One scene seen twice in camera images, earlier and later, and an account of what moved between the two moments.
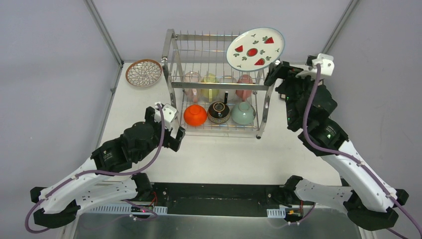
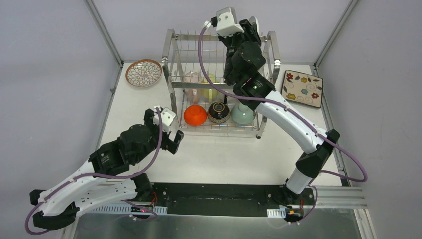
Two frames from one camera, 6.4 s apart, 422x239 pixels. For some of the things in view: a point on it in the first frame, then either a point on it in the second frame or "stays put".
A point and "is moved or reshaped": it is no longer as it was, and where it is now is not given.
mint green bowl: (243, 113) stays put
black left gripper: (169, 137) stays put
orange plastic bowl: (195, 115) stays put
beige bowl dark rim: (218, 112) stays put
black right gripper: (280, 70) -> (249, 34)
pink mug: (244, 94) is moved or reshaped
